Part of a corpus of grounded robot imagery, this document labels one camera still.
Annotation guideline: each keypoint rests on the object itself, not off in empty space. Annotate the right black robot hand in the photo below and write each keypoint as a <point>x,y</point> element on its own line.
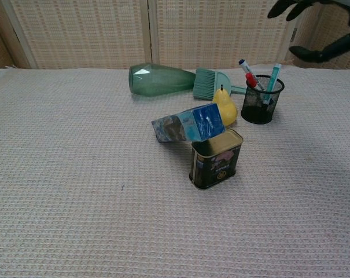
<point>328,52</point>

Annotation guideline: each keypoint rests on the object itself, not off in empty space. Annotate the green glass vase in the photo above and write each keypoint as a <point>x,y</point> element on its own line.
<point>157,81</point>

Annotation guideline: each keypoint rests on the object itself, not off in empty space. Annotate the black mesh pen cup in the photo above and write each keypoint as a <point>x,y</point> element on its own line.
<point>251,101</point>

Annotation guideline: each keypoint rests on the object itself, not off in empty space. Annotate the beige woven tablecloth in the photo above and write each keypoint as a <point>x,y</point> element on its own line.
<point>76,173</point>

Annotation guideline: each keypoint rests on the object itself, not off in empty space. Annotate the black tin can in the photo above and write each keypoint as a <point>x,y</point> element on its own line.
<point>215,171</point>

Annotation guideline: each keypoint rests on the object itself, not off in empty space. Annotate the yellow plastic pear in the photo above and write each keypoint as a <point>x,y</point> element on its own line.
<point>228,111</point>

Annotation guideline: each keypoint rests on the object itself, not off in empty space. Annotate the black-capped green-striped marker pen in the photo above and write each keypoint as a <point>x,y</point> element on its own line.
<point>274,76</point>

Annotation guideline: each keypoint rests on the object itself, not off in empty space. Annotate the blue-capped white marker pen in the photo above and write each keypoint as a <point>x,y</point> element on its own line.
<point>247,67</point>

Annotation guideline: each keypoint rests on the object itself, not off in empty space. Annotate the red marker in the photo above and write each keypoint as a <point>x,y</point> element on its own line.
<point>250,78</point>

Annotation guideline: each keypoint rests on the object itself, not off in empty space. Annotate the blue carton box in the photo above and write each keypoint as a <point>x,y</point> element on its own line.
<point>203,121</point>

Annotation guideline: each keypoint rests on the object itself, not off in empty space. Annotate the teal plastic brush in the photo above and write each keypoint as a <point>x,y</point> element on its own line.
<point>205,84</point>

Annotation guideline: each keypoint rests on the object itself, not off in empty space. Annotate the metal screen hinge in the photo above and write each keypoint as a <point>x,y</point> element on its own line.
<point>294,34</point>

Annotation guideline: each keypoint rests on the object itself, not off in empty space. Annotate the woven folding screen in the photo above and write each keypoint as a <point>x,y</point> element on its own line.
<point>76,29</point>

